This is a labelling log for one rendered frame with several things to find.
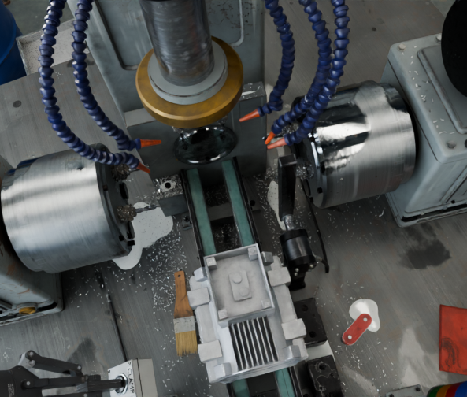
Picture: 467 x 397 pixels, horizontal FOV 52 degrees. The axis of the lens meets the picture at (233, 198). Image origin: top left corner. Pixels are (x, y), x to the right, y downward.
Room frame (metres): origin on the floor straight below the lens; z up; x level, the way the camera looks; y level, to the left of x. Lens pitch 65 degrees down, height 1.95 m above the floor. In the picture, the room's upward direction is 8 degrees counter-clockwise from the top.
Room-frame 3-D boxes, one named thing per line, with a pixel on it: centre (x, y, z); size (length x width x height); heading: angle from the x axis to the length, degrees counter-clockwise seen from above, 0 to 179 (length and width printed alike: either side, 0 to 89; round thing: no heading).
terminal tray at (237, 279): (0.22, 0.01, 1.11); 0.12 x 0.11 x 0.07; 6
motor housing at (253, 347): (0.18, 0.01, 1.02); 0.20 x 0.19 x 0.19; 6
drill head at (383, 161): (0.52, -0.29, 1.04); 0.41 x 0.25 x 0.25; 96
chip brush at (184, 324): (0.26, 0.16, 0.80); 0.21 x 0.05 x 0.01; 1
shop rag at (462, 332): (0.10, -0.48, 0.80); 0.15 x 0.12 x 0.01; 162
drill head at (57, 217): (0.46, 0.39, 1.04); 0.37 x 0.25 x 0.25; 96
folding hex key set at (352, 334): (0.16, -0.24, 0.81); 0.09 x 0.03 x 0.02; 127
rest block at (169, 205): (0.55, 0.15, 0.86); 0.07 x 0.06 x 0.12; 96
